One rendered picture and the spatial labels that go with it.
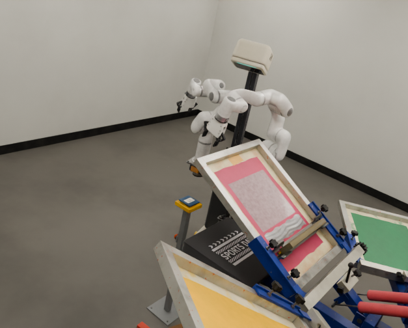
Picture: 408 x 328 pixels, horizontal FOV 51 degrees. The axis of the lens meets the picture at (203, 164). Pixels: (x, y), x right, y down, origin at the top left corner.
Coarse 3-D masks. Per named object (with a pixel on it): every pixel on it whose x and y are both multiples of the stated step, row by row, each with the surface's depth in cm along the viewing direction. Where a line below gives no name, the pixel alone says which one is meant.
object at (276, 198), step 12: (240, 168) 232; (252, 168) 238; (264, 168) 245; (252, 180) 231; (264, 180) 237; (264, 192) 231; (276, 192) 237; (276, 204) 230; (288, 204) 236; (288, 216) 229; (312, 240) 228; (312, 252) 222
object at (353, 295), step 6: (342, 276) 209; (336, 282) 206; (336, 288) 207; (342, 294) 205; (348, 294) 203; (354, 294) 205; (348, 300) 204; (354, 300) 203; (360, 300) 205; (354, 312) 203
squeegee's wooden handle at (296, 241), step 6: (318, 222) 222; (324, 222) 225; (312, 228) 216; (300, 234) 208; (306, 234) 210; (294, 240) 202; (300, 240) 205; (288, 246) 200; (294, 246) 200; (282, 252) 203
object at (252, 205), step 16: (224, 176) 220; (240, 176) 227; (240, 192) 219; (256, 192) 227; (240, 208) 212; (256, 208) 219; (256, 224) 211; (272, 224) 218; (288, 256) 209; (304, 256) 216
